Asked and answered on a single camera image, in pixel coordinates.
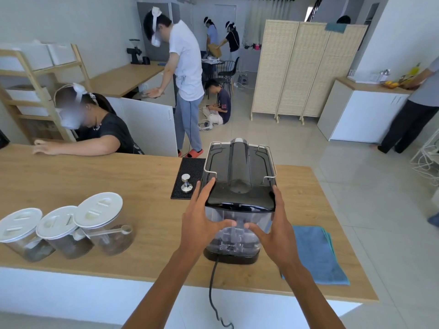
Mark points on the grey refrigerator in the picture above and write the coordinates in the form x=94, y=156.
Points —
x=145, y=27

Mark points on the person's right hand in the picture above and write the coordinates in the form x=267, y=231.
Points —
x=279, y=243

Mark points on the person's right thumb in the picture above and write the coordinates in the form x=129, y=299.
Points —
x=255, y=227

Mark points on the person's left hand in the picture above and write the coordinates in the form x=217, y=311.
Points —
x=195, y=226

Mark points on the white storage box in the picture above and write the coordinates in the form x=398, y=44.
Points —
x=31, y=56
x=29, y=99
x=61, y=53

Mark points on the person's right forearm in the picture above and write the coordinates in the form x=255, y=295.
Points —
x=310, y=298

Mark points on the sheer white curtain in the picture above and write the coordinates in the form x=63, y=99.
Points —
x=269, y=20

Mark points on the person's left middle finger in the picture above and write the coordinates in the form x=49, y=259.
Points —
x=194, y=195

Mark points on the woven folding screen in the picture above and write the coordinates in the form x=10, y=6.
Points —
x=301, y=71

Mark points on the teal cloth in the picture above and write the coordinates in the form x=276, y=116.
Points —
x=336, y=28

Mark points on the silver coffee tamper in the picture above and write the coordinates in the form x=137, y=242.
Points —
x=186, y=183

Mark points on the black espresso machine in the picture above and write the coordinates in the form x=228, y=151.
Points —
x=240, y=174

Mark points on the bowl of yellow fruit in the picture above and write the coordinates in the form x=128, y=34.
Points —
x=390, y=84

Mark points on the wooden ladder shelf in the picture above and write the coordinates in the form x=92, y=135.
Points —
x=41, y=68

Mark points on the person's left forearm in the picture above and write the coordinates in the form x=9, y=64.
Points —
x=161, y=291

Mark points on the white counter cabinet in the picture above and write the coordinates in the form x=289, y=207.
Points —
x=151, y=126

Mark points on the clear plastic measuring scoop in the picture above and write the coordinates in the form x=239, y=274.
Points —
x=109, y=231

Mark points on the person's left thumb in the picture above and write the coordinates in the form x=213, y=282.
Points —
x=227, y=225

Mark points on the orange slipper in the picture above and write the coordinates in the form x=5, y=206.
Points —
x=194, y=153

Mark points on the white cabinet with wooden top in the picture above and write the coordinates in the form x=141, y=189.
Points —
x=356, y=113

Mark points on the black rubber tamping mat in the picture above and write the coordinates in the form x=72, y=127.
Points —
x=188, y=166

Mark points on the black coffee grinder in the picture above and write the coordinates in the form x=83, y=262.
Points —
x=134, y=51

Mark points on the glass jar with white lid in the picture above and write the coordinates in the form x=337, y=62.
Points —
x=103, y=215
x=63, y=232
x=20, y=232

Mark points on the blue cleaning cloth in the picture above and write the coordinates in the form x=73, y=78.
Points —
x=317, y=253

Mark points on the black chair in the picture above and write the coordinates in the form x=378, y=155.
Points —
x=228, y=70

